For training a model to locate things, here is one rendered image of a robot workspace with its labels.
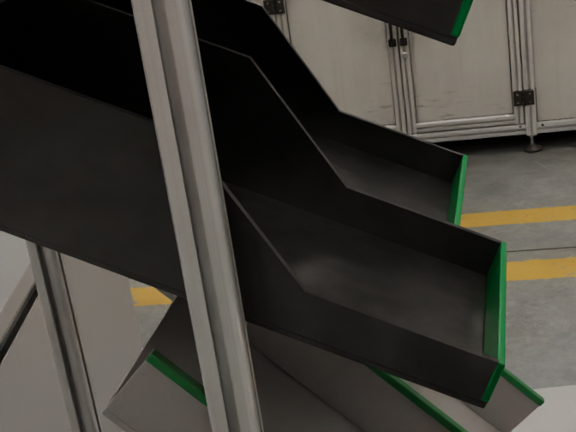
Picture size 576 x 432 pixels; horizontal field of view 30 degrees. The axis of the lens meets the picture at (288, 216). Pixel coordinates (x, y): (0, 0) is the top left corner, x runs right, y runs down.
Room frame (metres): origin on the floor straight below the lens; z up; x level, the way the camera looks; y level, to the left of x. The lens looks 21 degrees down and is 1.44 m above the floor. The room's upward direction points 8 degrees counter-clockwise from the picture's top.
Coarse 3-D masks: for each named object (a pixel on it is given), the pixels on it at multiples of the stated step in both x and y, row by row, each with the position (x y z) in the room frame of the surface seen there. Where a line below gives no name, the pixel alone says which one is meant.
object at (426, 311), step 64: (0, 0) 0.53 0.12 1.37; (64, 0) 0.57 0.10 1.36; (0, 64) 0.45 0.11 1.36; (64, 64) 0.58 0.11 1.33; (128, 64) 0.57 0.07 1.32; (256, 64) 0.55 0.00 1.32; (0, 128) 0.45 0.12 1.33; (64, 128) 0.44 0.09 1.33; (128, 128) 0.43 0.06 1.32; (256, 128) 0.55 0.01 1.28; (0, 192) 0.45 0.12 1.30; (64, 192) 0.44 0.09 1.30; (128, 192) 0.44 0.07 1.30; (256, 192) 0.55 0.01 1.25; (320, 192) 0.54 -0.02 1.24; (128, 256) 0.44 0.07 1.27; (256, 256) 0.42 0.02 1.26; (320, 256) 0.50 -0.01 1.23; (384, 256) 0.52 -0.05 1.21; (448, 256) 0.53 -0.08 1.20; (256, 320) 0.42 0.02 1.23; (320, 320) 0.42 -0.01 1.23; (384, 320) 0.41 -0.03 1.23; (448, 320) 0.47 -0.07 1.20; (448, 384) 0.40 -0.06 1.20
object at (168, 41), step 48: (144, 0) 0.40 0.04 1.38; (144, 48) 0.40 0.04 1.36; (192, 48) 0.40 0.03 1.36; (192, 96) 0.40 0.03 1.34; (192, 144) 0.40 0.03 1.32; (192, 192) 0.40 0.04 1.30; (192, 240) 0.40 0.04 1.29; (48, 288) 0.74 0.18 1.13; (192, 288) 0.40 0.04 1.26; (48, 336) 0.73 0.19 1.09; (240, 336) 0.40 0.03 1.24; (240, 384) 0.40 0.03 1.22
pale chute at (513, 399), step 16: (416, 384) 0.66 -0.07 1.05; (512, 384) 0.67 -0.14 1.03; (432, 400) 0.66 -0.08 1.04; (448, 400) 0.67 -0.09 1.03; (496, 400) 0.67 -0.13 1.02; (512, 400) 0.67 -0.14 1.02; (528, 400) 0.67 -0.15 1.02; (448, 416) 0.65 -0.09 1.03; (464, 416) 0.66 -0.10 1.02; (480, 416) 0.68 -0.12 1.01; (496, 416) 0.67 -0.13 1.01; (512, 416) 0.67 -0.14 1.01
